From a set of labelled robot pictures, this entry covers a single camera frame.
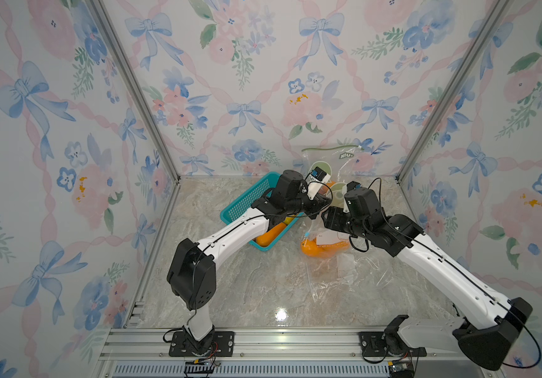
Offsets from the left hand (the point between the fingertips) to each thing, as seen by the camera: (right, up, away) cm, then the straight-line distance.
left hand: (331, 198), depth 76 cm
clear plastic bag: (+5, -27, +14) cm, 31 cm away
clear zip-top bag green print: (+11, +14, +23) cm, 29 cm away
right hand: (-1, -5, -1) cm, 5 cm away
